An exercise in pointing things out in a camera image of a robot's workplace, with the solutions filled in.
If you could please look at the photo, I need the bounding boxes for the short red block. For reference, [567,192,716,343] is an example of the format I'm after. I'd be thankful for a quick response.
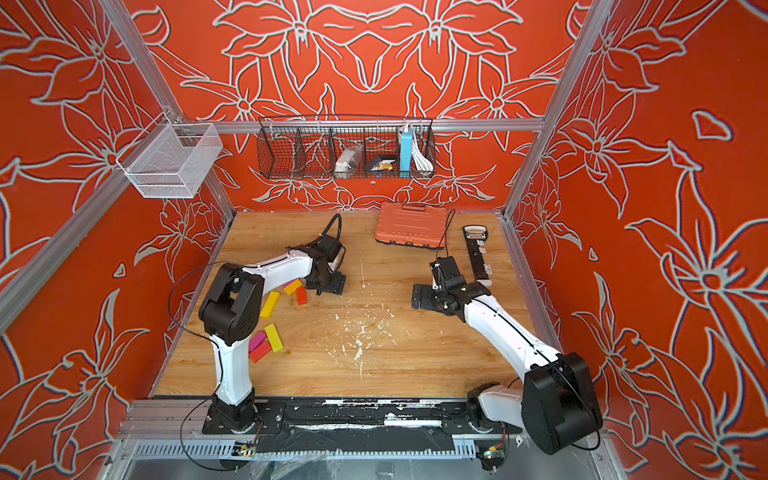
[296,287,308,305]

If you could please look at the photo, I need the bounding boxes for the yellow long block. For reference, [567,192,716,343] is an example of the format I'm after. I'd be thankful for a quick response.
[260,291,280,319]
[264,324,284,352]

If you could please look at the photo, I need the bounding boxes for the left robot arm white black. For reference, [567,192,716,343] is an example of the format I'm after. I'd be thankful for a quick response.
[198,234,346,431]

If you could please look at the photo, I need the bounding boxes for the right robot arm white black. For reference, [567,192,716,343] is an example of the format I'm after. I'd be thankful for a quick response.
[412,257,603,455]

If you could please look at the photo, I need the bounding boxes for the orange yellow block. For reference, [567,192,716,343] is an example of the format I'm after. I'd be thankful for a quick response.
[283,279,303,295]

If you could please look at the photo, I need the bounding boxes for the black strip tool with white end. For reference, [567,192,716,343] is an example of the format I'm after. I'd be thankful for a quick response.
[462,225,492,287]

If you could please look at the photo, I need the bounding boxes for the red plastic tool case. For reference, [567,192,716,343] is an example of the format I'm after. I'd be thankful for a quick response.
[374,203,448,250]

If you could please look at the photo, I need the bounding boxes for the silver bag in basket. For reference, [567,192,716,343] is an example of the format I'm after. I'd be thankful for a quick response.
[334,145,364,179]

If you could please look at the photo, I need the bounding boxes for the black box in basket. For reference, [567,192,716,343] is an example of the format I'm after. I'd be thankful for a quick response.
[364,154,399,174]

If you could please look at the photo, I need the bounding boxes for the yellow long block front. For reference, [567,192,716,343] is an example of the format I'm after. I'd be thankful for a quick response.
[264,324,284,352]

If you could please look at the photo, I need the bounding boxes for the magenta block front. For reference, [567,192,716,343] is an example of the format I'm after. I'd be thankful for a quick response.
[248,331,267,352]

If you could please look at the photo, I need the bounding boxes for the red long block front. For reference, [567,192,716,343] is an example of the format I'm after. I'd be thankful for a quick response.
[249,341,272,363]

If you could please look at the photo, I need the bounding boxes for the light blue box in basket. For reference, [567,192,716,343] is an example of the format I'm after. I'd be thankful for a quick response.
[399,129,413,178]

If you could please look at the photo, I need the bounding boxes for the black wire wall basket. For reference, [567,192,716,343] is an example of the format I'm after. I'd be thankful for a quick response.
[256,115,437,180]

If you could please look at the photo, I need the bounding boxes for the white cables in basket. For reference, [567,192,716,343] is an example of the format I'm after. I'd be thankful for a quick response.
[411,139,436,177]

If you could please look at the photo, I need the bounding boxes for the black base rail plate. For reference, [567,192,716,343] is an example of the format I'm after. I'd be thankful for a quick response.
[200,397,520,456]

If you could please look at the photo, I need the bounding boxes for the white wire basket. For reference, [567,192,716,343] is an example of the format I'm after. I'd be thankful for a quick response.
[118,123,223,199]

